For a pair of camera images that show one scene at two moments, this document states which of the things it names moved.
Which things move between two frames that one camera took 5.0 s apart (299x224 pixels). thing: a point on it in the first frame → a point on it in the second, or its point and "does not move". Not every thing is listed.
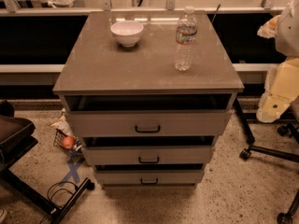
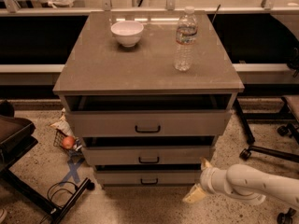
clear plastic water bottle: (186, 39) does not move
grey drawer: (149, 177) does not move
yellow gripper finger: (268, 29) → (195, 194)
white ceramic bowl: (128, 32) does not move
